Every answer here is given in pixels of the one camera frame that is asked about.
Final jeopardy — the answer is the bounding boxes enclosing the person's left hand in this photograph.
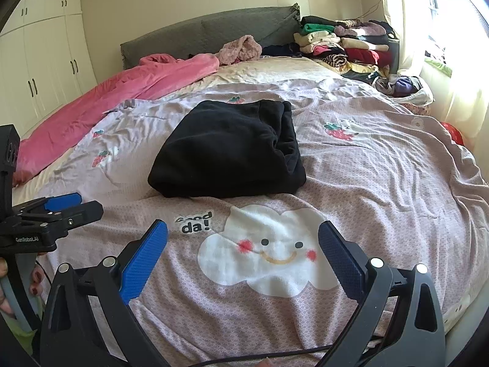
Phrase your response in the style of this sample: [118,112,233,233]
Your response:
[0,254,47,318]

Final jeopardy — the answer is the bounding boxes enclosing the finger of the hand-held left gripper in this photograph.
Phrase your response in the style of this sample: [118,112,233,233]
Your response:
[42,200,105,235]
[13,194,83,217]

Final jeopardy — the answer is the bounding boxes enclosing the grey padded headboard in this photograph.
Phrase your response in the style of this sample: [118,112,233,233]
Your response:
[120,4,300,70]

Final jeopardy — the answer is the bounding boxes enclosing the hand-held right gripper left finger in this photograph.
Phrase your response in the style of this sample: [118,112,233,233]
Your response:
[39,220,169,367]

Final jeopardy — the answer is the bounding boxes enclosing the red plastic bag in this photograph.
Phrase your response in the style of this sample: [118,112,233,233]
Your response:
[439,121,465,146]

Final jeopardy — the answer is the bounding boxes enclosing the pale pink printed blanket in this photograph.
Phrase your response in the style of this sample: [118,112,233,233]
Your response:
[36,80,489,367]

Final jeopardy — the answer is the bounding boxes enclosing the floral basket of clothes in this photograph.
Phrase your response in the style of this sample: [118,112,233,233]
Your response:
[372,74,434,115]

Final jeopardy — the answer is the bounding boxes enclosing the green cloth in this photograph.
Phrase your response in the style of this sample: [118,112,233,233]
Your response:
[424,59,453,75]

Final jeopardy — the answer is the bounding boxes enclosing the white wardrobe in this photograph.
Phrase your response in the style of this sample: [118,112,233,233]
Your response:
[0,0,98,138]

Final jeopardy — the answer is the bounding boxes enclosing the pile of folded clothes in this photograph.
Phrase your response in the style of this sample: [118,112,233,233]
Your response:
[293,15,400,81]

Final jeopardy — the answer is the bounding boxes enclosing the dark navy clothes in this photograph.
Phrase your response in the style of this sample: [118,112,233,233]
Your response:
[262,44,302,58]

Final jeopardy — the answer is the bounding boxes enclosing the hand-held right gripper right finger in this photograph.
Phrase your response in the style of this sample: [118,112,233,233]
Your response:
[317,220,447,367]

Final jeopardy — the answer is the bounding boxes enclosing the fluffy pink garment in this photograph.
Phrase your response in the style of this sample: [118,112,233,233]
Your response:
[218,34,263,65]

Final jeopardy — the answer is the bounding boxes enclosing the cream curtain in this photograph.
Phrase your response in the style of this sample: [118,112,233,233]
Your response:
[376,0,489,184]

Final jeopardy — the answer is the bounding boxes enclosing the pink quilt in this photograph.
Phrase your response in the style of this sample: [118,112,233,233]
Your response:
[13,54,220,184]

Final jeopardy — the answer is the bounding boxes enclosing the black sweater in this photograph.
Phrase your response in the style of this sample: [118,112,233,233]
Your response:
[148,99,307,198]

